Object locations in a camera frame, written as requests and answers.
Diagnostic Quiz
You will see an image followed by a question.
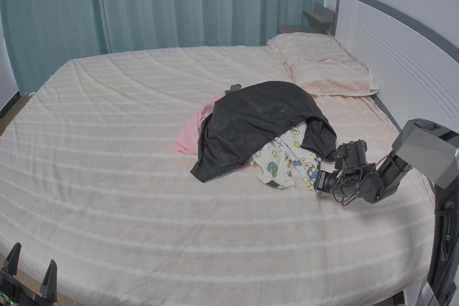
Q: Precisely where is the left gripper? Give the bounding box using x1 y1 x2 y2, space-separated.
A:
0 242 60 306

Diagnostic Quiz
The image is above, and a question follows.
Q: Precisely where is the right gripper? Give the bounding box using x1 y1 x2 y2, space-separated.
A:
315 169 359 205

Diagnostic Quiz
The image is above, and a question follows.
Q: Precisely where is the white printed pyjama top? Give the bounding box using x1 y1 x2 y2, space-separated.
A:
247 122 321 192

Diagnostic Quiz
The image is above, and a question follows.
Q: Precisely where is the bed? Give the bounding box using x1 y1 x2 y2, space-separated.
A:
0 0 459 306

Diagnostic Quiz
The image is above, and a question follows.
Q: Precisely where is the black garment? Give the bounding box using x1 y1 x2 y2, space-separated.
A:
190 81 338 183

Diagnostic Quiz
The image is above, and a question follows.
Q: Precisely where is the pale pink pillow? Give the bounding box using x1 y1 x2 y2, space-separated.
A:
267 33 380 97

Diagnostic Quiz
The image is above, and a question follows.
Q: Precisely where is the pink garment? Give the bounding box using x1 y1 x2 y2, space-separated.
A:
176 94 221 156

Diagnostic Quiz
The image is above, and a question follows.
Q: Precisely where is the grey bedside table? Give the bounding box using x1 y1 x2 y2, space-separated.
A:
279 3 336 35

